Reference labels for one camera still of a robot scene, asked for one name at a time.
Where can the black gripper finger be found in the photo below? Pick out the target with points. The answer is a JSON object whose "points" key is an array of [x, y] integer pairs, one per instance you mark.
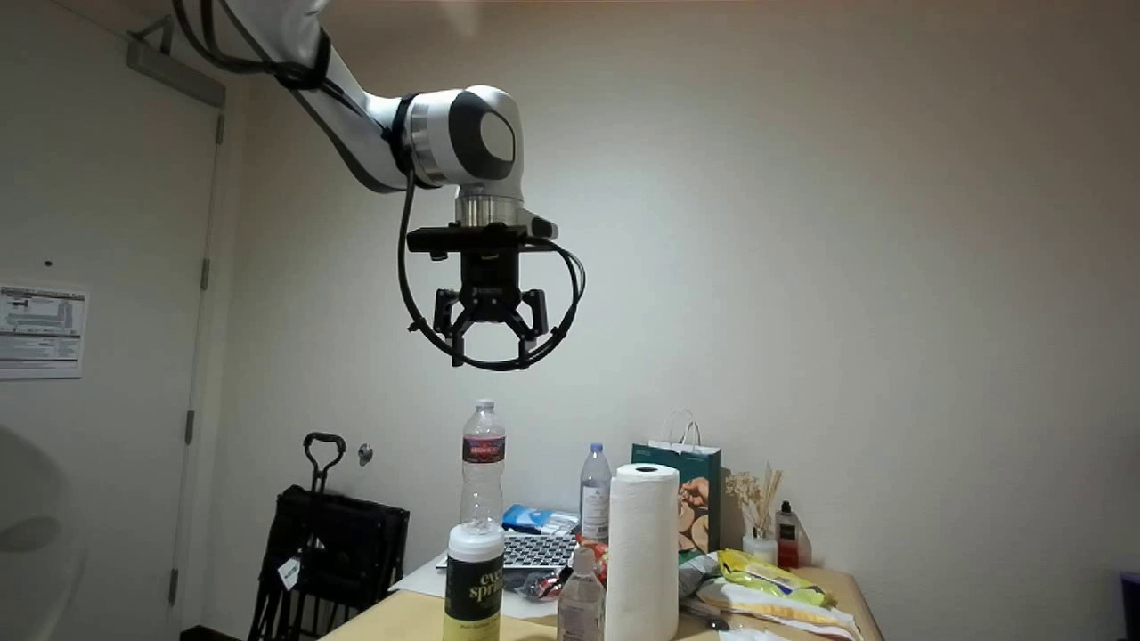
{"points": [[528, 339], [457, 345]]}

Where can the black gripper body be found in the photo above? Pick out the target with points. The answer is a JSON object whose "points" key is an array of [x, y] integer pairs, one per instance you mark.
{"points": [[491, 275]]}

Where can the clear plastic bottle red label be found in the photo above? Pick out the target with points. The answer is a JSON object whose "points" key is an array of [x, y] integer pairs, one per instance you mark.
{"points": [[483, 474]]}

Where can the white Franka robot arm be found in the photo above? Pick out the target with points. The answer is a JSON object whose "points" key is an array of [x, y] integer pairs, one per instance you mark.
{"points": [[466, 138]]}

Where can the clear water bottle blue cap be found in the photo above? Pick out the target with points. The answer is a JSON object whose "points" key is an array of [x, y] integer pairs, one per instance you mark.
{"points": [[592, 493]]}

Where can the small red sauce bottle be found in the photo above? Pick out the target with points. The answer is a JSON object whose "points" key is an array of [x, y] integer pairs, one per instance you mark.
{"points": [[790, 539]]}

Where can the blue plastic packet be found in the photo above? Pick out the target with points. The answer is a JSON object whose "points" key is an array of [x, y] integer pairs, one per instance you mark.
{"points": [[528, 517]]}

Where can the green paper gift bag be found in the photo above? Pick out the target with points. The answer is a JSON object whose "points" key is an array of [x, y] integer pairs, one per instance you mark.
{"points": [[700, 487]]}

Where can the white paper towel roll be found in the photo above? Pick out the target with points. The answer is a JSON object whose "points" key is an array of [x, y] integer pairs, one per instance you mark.
{"points": [[643, 546]]}

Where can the yellow canister with white lid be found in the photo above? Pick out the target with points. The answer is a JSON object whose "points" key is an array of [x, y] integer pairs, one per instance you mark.
{"points": [[474, 582]]}

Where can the red snack package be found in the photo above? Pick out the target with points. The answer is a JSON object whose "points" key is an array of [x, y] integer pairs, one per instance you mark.
{"points": [[555, 582]]}

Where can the black folding crate cart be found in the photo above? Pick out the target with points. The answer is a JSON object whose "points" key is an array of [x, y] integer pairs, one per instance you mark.
{"points": [[333, 556]]}

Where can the reed diffuser sticks glass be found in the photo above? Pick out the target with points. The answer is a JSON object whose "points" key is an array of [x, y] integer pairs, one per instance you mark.
{"points": [[758, 510]]}

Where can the grey foil packet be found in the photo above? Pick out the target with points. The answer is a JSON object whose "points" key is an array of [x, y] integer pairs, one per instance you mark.
{"points": [[702, 582]]}

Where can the yellow green packet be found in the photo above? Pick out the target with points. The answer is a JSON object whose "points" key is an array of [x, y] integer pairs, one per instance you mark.
{"points": [[770, 575]]}

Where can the white door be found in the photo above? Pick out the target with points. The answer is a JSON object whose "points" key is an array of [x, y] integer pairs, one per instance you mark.
{"points": [[129, 238]]}

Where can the grey door closer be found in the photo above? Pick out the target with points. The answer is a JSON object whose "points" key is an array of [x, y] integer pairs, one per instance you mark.
{"points": [[179, 72]]}

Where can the white paper door sign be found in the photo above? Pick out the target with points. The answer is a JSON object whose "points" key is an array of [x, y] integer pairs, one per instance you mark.
{"points": [[41, 332]]}

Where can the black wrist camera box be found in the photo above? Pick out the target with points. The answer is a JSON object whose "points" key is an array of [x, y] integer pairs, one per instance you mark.
{"points": [[428, 239]]}

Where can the small wall hook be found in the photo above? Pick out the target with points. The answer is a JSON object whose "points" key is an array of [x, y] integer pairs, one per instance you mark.
{"points": [[365, 454]]}

